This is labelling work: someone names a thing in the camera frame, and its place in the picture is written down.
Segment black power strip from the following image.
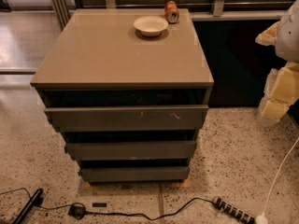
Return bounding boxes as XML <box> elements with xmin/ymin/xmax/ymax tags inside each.
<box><xmin>212</xmin><ymin>196</ymin><xmax>255</xmax><ymax>224</ymax></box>

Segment small black floor tag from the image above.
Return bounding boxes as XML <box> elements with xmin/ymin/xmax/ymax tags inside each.
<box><xmin>93</xmin><ymin>203</ymin><xmax>107</xmax><ymax>208</ymax></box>

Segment grey middle drawer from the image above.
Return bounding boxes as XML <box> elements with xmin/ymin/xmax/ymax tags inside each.
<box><xmin>64</xmin><ymin>141</ymin><xmax>196</xmax><ymax>161</ymax></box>

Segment grey bottom drawer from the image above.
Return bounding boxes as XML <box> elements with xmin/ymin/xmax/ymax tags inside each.
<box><xmin>79</xmin><ymin>166</ymin><xmax>190</xmax><ymax>183</ymax></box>

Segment grey top drawer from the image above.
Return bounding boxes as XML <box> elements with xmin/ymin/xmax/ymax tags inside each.
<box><xmin>45</xmin><ymin>105</ymin><xmax>208</xmax><ymax>133</ymax></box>

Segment white plug and cable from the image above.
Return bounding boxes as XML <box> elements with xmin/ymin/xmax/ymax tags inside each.
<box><xmin>255</xmin><ymin>137</ymin><xmax>299</xmax><ymax>224</ymax></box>

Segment white bowl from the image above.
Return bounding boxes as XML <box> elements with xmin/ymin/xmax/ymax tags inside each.
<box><xmin>134</xmin><ymin>16</ymin><xmax>168</xmax><ymax>37</ymax></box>

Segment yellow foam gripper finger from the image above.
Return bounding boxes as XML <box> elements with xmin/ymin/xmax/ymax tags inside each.
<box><xmin>255</xmin><ymin>21</ymin><xmax>279</xmax><ymax>46</ymax></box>
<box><xmin>258</xmin><ymin>62</ymin><xmax>299</xmax><ymax>121</ymax></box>

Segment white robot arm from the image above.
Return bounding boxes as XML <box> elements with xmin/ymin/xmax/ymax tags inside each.
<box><xmin>255</xmin><ymin>0</ymin><xmax>299</xmax><ymax>126</ymax></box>

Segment grey drawer cabinet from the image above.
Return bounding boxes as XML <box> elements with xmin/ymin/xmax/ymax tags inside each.
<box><xmin>30</xmin><ymin>7</ymin><xmax>215</xmax><ymax>185</ymax></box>

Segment black cable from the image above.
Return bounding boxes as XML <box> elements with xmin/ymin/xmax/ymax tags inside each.
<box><xmin>83</xmin><ymin>197</ymin><xmax>216</xmax><ymax>221</ymax></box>

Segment grey drawer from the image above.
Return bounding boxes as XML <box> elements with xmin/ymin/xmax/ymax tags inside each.
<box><xmin>79</xmin><ymin>166</ymin><xmax>190</xmax><ymax>183</ymax></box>
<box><xmin>64</xmin><ymin>141</ymin><xmax>196</xmax><ymax>161</ymax></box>
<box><xmin>45</xmin><ymin>105</ymin><xmax>208</xmax><ymax>133</ymax></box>

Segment orange soda can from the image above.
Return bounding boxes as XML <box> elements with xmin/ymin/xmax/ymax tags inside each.
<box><xmin>164</xmin><ymin>1</ymin><xmax>179</xmax><ymax>23</ymax></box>

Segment black bar on floor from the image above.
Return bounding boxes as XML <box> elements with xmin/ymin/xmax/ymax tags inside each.
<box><xmin>12</xmin><ymin>189</ymin><xmax>43</xmax><ymax>224</ymax></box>

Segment black power adapter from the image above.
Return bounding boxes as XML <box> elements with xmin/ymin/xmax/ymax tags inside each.
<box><xmin>68</xmin><ymin>203</ymin><xmax>86</xmax><ymax>219</ymax></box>

